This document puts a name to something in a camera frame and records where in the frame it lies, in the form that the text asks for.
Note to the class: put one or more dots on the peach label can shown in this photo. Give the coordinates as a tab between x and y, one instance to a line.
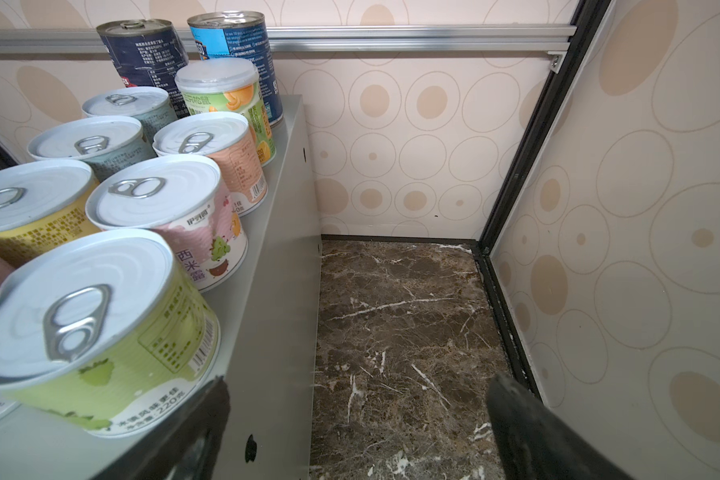
227	139

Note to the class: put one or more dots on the dark blue red soup can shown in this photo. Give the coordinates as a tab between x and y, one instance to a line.
147	52

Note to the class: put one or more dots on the black corner frame post right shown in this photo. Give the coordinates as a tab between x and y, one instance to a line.
587	19

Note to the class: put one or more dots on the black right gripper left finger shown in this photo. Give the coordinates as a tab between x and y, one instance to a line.
185	445

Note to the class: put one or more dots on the blue progresso soup can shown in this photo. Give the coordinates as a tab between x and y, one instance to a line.
240	34

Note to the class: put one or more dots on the green label can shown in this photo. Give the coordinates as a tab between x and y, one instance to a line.
107	332

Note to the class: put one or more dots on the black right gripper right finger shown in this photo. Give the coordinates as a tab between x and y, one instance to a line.
533	443

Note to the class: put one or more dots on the white lid can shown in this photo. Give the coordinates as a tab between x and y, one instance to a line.
42	206
107	144

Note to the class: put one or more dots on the teal label can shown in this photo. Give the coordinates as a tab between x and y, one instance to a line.
150	105

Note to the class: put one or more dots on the grey metal cabinet box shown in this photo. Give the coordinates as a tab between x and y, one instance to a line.
268	312

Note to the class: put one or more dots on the yellow label can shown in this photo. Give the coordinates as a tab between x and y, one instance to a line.
229	85

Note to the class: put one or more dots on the horizontal aluminium rail back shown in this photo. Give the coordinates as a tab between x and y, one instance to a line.
549	39

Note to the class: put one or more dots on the pink label can back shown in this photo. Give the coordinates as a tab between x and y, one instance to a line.
183	198

